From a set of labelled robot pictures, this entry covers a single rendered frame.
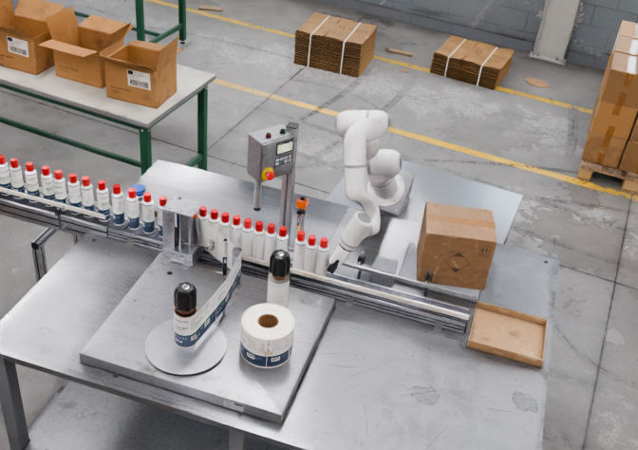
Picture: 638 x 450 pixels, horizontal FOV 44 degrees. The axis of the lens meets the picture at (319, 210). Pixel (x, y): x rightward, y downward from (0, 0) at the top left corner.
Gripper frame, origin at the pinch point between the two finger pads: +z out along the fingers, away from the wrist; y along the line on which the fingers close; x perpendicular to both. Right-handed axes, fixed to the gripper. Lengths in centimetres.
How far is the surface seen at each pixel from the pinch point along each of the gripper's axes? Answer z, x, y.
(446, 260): -19.6, 41.5, -19.5
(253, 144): -34, -54, -2
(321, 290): 8.8, 0.7, 5.5
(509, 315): -16, 76, -12
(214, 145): 139, -108, -222
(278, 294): -1.4, -14.6, 31.8
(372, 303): 1.0, 22.0, 5.4
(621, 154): 14, 158, -296
